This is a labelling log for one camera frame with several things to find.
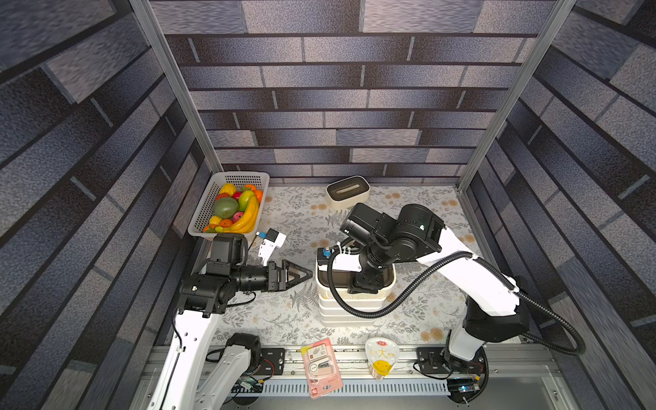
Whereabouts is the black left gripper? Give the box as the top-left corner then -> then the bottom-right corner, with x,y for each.
232,261 -> 312,294

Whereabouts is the dark brown lid tissue box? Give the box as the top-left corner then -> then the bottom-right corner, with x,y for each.
326,175 -> 371,210

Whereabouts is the wooden lid tissue box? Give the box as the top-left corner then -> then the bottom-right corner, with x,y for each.
319,297 -> 385,312

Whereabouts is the grey lid tissue box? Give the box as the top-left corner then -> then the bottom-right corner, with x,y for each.
319,311 -> 372,323
319,306 -> 351,317
320,317 -> 374,327

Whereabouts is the brown lid rounded tissue box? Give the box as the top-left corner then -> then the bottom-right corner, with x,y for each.
315,260 -> 396,302

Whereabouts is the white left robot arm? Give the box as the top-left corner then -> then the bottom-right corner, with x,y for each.
144,229 -> 313,409

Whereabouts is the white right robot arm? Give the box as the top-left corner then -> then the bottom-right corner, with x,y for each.
320,203 -> 586,364

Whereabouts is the yellow toy banana bunch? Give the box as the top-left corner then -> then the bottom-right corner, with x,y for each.
204,194 -> 260,234

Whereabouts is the orange toy fruit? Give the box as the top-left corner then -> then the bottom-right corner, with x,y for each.
244,184 -> 263,203

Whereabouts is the yellow-green toy pear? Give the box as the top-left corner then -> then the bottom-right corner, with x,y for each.
238,190 -> 256,212

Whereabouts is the green toy mango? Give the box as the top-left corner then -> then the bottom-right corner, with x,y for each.
213,197 -> 239,220

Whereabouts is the white plastic fruit basket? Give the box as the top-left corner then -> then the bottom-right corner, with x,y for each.
187,171 -> 270,240

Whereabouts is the pink blister pack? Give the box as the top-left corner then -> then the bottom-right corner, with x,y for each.
301,338 -> 343,399

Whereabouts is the yellow smiley snack cup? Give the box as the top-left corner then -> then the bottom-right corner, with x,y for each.
365,338 -> 400,380

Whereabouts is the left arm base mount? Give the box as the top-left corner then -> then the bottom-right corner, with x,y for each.
252,348 -> 286,380

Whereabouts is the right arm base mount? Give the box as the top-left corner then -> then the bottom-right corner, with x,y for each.
413,346 -> 488,379

